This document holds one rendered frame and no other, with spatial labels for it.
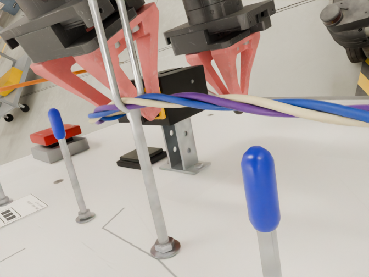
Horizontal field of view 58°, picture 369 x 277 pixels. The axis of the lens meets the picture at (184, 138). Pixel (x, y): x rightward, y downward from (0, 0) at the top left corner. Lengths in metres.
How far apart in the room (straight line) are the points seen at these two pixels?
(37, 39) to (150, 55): 0.07
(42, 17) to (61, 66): 0.05
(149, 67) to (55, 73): 0.07
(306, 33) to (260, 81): 0.31
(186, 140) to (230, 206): 0.09
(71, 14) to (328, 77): 1.46
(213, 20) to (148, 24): 0.11
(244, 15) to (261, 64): 1.51
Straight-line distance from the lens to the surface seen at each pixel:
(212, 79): 0.36
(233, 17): 0.31
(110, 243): 0.23
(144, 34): 0.23
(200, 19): 0.34
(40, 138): 0.45
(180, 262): 0.19
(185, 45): 0.35
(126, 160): 0.35
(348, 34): 1.37
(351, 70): 1.58
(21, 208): 0.33
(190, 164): 0.31
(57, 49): 0.22
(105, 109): 0.18
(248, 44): 0.36
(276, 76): 1.73
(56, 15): 0.21
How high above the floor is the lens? 1.28
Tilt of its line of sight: 42 degrees down
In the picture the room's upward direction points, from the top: 61 degrees counter-clockwise
